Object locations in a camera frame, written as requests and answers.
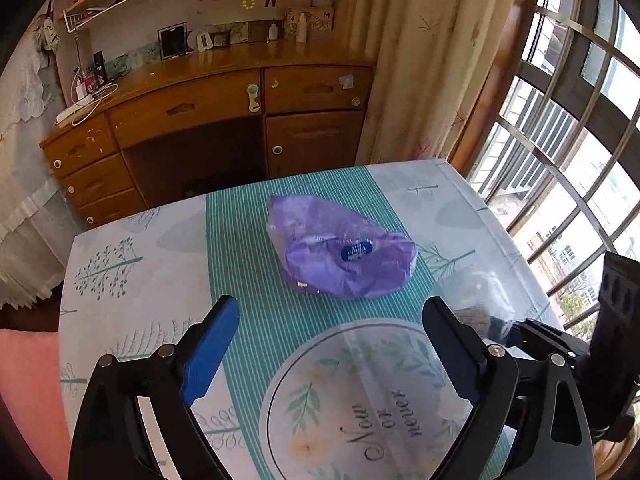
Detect clear plastic bag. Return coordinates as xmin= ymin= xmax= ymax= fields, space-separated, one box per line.
xmin=440 ymin=267 xmax=516 ymax=341

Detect white lace cover cloth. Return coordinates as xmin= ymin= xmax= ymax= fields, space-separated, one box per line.
xmin=0 ymin=10 xmax=91 ymax=306

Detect pink bed sheet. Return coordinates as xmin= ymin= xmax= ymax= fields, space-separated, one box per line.
xmin=0 ymin=327 xmax=71 ymax=480

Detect metal window grille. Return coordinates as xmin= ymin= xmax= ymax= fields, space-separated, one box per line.
xmin=465 ymin=0 xmax=640 ymax=341

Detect white power strip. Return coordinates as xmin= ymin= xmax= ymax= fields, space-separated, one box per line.
xmin=56 ymin=102 xmax=96 ymax=123

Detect beige curtain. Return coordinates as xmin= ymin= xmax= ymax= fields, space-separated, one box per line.
xmin=345 ymin=0 xmax=531 ymax=166

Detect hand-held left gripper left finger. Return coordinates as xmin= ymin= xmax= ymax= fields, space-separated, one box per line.
xmin=67 ymin=295 xmax=241 ymax=480

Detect purple plastic bag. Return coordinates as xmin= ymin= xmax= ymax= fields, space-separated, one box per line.
xmin=266 ymin=194 xmax=418 ymax=301

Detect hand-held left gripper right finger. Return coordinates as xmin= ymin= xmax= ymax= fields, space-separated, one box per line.
xmin=421 ymin=296 xmax=596 ymax=480

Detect beige card box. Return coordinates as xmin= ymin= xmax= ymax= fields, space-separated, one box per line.
xmin=285 ymin=6 xmax=335 ymax=41

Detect black picture frame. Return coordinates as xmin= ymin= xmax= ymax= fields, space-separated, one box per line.
xmin=157 ymin=22 xmax=188 ymax=60

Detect wooden desk with drawers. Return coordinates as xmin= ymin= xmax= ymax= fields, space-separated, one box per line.
xmin=40 ymin=40 xmax=376 ymax=226

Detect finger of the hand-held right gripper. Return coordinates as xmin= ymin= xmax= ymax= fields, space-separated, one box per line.
xmin=487 ymin=316 xmax=596 ymax=361

